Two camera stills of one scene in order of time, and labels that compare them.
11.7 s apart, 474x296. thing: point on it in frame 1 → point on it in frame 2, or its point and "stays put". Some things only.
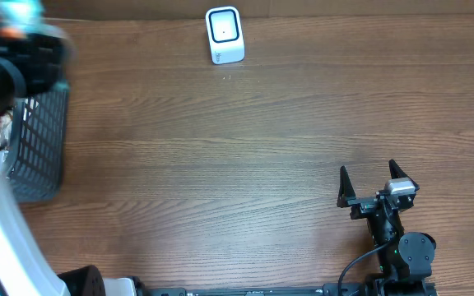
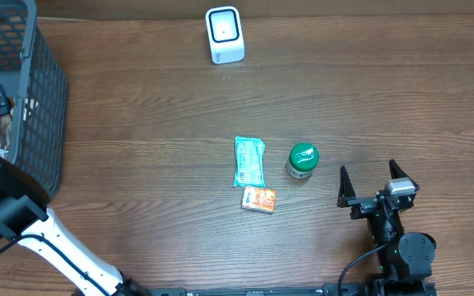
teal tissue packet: (24, 12) → (249, 168)
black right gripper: (370, 204) stays put
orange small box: (11, 33) → (257, 199)
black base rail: (330, 289) stays put
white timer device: (225, 33) stays put
